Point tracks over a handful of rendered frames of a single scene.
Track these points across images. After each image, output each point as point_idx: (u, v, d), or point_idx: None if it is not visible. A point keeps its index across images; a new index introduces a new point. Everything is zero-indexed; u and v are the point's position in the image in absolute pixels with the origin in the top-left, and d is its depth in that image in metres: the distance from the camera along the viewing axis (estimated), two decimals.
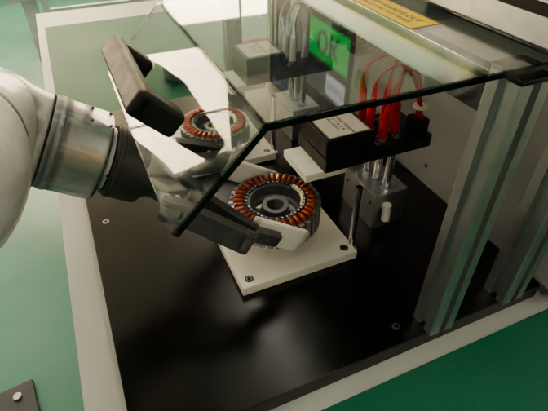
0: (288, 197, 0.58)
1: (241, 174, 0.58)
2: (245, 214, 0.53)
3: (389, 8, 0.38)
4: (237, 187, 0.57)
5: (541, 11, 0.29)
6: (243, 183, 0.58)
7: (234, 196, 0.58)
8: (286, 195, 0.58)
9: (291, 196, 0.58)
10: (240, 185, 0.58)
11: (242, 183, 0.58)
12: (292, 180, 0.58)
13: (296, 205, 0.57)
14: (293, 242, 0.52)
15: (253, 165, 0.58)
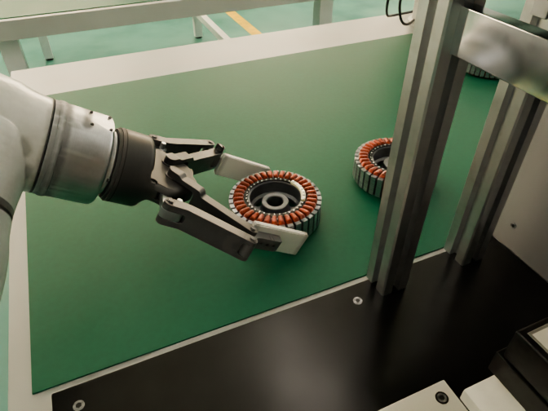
0: None
1: (233, 169, 0.59)
2: None
3: None
4: None
5: None
6: None
7: None
8: None
9: None
10: None
11: None
12: None
13: None
14: (292, 245, 0.51)
15: (245, 160, 0.59)
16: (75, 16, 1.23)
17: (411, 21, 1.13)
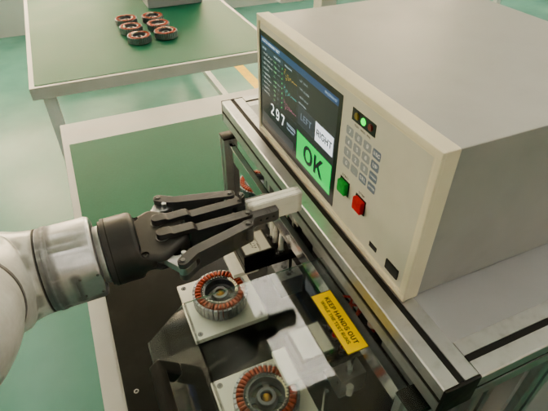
0: None
1: (262, 208, 0.55)
2: None
3: (338, 319, 0.57)
4: None
5: (422, 378, 0.48)
6: None
7: None
8: None
9: None
10: None
11: None
12: None
13: None
14: (287, 196, 0.57)
15: (271, 217, 0.57)
16: (94, 81, 1.88)
17: None
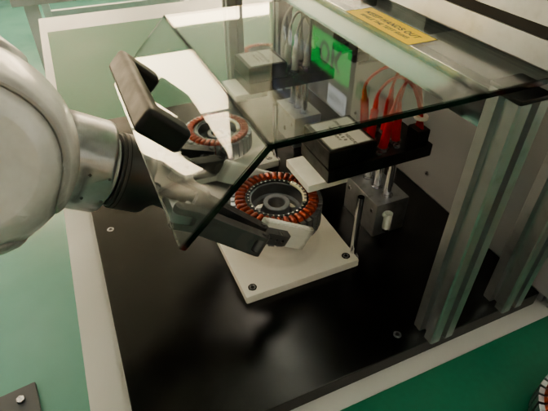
0: None
1: (272, 229, 0.50)
2: None
3: (388, 24, 0.39)
4: (542, 397, 0.43)
5: (540, 33, 0.30)
6: (545, 389, 0.43)
7: (534, 406, 0.43)
8: None
9: None
10: (543, 393, 0.43)
11: (542, 387, 0.44)
12: None
13: None
14: None
15: None
16: None
17: None
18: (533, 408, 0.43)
